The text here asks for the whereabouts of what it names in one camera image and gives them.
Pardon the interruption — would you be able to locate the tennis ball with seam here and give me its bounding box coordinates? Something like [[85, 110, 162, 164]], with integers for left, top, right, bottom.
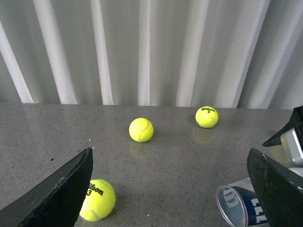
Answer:
[[129, 118, 154, 143]]

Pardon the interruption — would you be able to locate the Wilson 3 tennis ball far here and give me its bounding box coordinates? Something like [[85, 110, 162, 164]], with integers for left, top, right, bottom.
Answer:
[[195, 106, 219, 129]]

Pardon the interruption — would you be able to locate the white pleated curtain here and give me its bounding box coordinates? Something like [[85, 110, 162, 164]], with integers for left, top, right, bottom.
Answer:
[[0, 0, 303, 109]]

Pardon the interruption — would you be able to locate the wilson 3 tennis ball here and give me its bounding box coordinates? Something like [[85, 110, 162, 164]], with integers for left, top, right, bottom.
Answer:
[[80, 179, 116, 221], [195, 106, 219, 129]]

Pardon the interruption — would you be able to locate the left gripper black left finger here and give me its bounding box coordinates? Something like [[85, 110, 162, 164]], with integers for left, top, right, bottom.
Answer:
[[0, 148, 93, 227]]

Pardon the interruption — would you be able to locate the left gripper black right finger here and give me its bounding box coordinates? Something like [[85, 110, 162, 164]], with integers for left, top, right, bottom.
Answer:
[[247, 148, 303, 227]]

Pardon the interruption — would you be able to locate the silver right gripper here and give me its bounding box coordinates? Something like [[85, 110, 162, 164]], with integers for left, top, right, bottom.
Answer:
[[262, 106, 303, 167]]

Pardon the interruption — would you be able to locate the clear tennis ball can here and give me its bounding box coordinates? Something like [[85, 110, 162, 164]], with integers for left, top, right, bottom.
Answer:
[[215, 167, 303, 227]]

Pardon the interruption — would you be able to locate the Wilson 3 tennis ball near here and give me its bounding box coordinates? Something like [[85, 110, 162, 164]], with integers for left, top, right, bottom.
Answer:
[[80, 179, 116, 221]]

